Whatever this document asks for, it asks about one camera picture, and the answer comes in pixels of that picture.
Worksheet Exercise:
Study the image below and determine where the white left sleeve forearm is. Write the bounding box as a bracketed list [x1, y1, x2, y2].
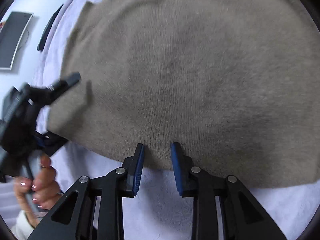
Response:
[11, 210, 34, 240]

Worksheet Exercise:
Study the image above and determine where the lavender embossed bed blanket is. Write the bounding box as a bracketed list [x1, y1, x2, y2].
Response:
[35, 0, 319, 239]

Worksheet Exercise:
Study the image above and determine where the olive brown knit sweater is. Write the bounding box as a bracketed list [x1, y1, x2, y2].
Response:
[48, 0, 319, 187]

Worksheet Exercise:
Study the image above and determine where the left hand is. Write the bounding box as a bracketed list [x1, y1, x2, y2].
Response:
[14, 154, 61, 228]

